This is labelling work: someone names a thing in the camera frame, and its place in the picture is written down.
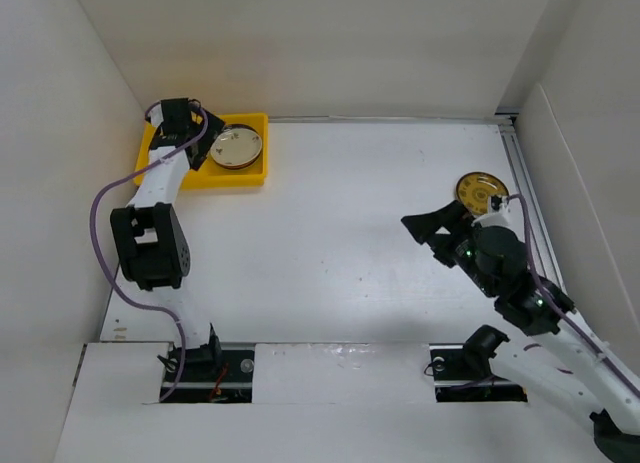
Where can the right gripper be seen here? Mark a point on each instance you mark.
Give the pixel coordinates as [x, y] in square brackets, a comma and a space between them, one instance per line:
[428, 222]

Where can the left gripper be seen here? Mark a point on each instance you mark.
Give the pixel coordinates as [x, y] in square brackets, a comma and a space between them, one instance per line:
[214, 127]

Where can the cream floral plate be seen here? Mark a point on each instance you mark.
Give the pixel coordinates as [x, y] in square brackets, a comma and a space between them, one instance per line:
[236, 144]

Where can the blue patterned plate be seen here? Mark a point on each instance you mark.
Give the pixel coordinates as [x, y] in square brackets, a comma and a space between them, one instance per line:
[237, 166]

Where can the yellow brown plate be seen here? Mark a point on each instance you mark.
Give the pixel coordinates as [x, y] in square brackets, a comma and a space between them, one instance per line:
[475, 190]

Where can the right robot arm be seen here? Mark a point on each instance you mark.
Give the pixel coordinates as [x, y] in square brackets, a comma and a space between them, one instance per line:
[494, 250]

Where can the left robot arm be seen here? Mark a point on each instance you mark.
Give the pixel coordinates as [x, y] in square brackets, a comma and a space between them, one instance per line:
[152, 248]

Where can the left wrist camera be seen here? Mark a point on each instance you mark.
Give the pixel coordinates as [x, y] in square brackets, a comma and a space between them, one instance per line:
[171, 115]

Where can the aluminium rail right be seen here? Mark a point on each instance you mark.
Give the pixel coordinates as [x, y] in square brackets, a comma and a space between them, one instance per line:
[546, 261]

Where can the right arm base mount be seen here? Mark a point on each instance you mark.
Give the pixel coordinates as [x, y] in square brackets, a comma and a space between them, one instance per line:
[456, 381]

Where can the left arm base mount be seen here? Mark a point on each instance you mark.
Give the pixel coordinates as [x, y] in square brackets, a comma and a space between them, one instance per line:
[214, 373]

